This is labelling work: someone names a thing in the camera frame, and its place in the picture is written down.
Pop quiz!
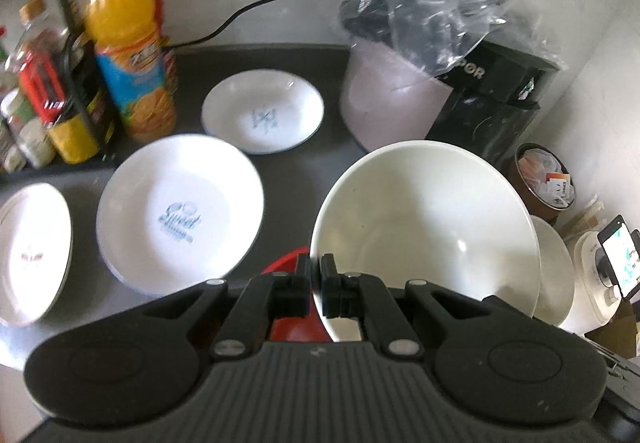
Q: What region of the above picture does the white plate behind bowl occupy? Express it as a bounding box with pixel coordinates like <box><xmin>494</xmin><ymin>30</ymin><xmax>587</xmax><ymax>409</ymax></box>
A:
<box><xmin>527</xmin><ymin>215</ymin><xmax>575</xmax><ymax>329</ymax></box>

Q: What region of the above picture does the white appliance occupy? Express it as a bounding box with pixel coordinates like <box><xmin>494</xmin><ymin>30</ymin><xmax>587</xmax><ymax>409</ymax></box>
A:
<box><xmin>560</xmin><ymin>230</ymin><xmax>626</xmax><ymax>336</ymax></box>

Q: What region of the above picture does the large white bowl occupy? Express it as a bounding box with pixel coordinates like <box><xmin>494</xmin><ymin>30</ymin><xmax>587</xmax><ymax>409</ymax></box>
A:
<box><xmin>310</xmin><ymin>140</ymin><xmax>542</xmax><ymax>344</ymax></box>

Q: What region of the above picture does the small white plate blue print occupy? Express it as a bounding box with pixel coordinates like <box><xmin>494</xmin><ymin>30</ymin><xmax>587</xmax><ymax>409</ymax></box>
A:
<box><xmin>201</xmin><ymin>70</ymin><xmax>325</xmax><ymax>154</ymax></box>

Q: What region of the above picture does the white plate red emblem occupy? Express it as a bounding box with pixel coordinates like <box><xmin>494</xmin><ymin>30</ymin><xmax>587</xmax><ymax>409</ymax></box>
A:
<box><xmin>0</xmin><ymin>183</ymin><xmax>73</xmax><ymax>328</ymax></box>

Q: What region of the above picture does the orange juice bottle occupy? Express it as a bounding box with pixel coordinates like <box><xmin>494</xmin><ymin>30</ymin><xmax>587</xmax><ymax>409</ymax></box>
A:
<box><xmin>84</xmin><ymin>0</ymin><xmax>178</xmax><ymax>144</ymax></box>

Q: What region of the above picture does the black cable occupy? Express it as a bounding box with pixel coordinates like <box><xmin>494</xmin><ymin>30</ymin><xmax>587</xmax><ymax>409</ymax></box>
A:
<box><xmin>162</xmin><ymin>0</ymin><xmax>346</xmax><ymax>48</ymax></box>

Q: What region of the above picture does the large white plate blue logo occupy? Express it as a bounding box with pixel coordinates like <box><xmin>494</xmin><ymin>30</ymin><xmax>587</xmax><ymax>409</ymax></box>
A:
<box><xmin>96</xmin><ymin>134</ymin><xmax>265</xmax><ymax>296</ymax></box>

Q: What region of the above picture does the red bowl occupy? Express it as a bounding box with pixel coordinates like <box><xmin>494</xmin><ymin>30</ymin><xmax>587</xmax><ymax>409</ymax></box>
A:
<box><xmin>262</xmin><ymin>247</ymin><xmax>331</xmax><ymax>344</ymax></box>

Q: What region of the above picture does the white lid seasoning jar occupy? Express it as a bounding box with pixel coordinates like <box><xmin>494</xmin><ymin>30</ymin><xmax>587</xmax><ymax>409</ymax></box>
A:
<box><xmin>0</xmin><ymin>90</ymin><xmax>56</xmax><ymax>171</ymax></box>

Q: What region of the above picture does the black box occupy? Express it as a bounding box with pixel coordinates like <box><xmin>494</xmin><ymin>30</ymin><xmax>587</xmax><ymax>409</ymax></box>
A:
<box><xmin>425</xmin><ymin>40</ymin><xmax>561</xmax><ymax>168</ymax></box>

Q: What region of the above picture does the smartphone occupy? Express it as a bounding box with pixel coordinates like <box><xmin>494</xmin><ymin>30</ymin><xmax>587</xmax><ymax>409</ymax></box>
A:
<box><xmin>597</xmin><ymin>215</ymin><xmax>640</xmax><ymax>299</ymax></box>

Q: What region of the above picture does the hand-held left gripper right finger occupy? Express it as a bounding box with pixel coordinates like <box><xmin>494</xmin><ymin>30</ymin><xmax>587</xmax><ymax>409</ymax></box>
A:
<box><xmin>320</xmin><ymin>253</ymin><xmax>494</xmax><ymax>359</ymax></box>

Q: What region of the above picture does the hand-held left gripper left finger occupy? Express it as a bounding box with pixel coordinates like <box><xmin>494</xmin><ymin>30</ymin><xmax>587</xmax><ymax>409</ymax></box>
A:
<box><xmin>136</xmin><ymin>253</ymin><xmax>313</xmax><ymax>360</ymax></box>

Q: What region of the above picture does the clear bottle red label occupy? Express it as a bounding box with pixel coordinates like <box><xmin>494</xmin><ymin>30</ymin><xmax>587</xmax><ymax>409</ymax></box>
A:
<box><xmin>10</xmin><ymin>0</ymin><xmax>71</xmax><ymax>126</ymax></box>

